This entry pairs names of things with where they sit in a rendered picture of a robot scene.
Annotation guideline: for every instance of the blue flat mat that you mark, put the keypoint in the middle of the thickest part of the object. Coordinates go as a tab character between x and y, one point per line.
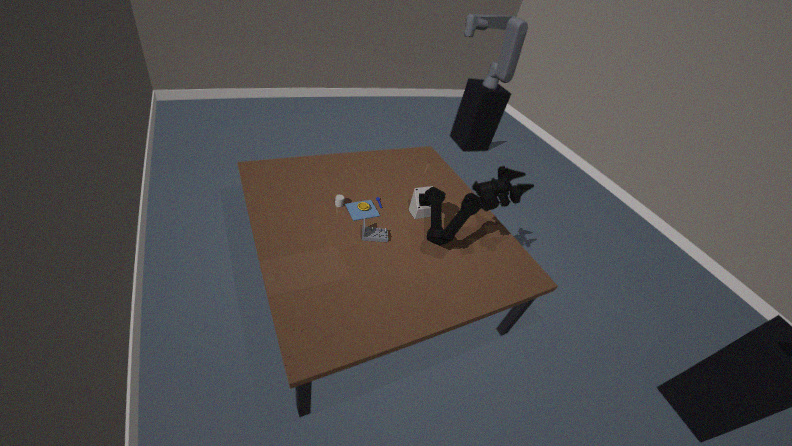
357	214

